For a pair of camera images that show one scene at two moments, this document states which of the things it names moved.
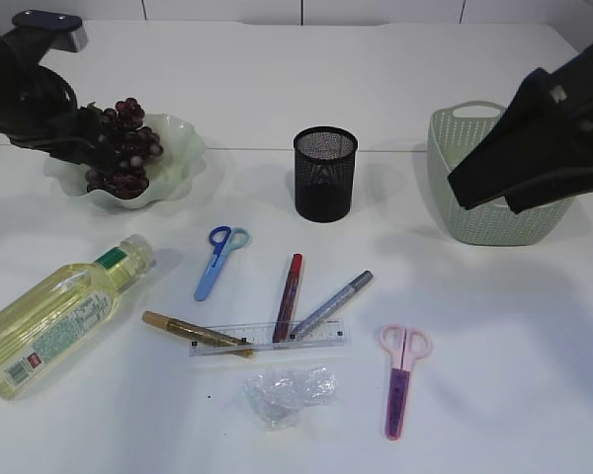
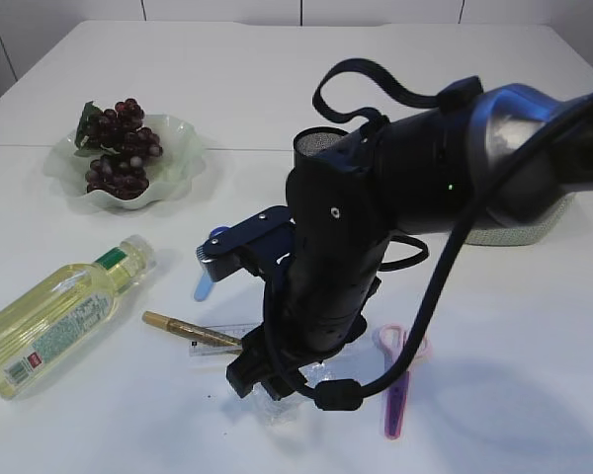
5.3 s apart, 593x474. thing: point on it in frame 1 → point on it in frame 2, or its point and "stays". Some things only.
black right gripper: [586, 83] → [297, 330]
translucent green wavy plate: [169, 172] stays
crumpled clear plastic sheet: [277, 397] stays
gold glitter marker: [236, 346] stays
